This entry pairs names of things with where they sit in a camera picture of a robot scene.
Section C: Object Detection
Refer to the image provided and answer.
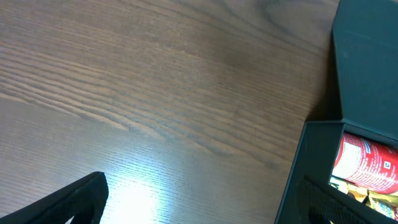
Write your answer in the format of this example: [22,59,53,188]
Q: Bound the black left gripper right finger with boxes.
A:
[297,179,395,224]

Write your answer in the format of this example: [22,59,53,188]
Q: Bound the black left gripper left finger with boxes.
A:
[1,172,109,224]

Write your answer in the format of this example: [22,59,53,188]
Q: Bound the green yellow snack bar wrapper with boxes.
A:
[329,177,397,221]

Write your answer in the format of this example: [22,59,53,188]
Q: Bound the red snack can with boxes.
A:
[331,133,397,195]

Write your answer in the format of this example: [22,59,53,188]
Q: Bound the black box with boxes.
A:
[275,0,397,223]

